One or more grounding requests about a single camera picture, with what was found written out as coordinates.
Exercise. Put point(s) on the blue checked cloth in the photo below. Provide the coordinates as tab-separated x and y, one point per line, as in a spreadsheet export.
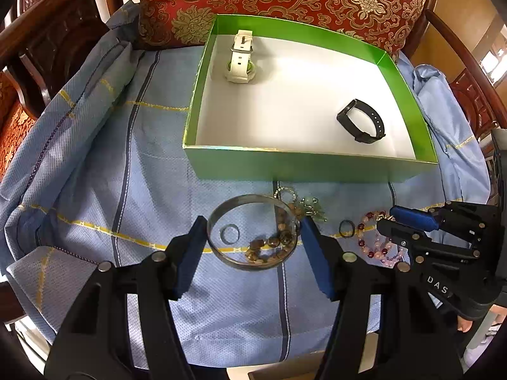
119	166

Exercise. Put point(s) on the person's right hand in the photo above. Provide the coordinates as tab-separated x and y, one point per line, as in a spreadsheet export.
464	323

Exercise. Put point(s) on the black wristwatch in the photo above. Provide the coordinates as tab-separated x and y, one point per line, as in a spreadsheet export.
344	115

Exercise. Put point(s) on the dark wooden chair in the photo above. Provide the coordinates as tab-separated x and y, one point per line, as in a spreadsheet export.
59	39

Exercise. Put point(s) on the white wristwatch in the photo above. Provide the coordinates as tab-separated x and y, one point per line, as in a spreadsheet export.
239	63

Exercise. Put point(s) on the green cardboard box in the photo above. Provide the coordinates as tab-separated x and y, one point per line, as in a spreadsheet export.
297	99

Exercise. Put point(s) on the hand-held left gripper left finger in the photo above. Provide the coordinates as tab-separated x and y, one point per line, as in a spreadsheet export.
192	257

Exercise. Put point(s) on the silver metal bangle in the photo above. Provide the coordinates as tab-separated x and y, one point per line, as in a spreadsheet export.
249	198

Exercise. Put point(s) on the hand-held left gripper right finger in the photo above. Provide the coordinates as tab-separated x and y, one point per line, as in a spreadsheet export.
317	261

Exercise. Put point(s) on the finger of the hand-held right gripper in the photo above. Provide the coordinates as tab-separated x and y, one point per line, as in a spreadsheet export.
414	217
400	233

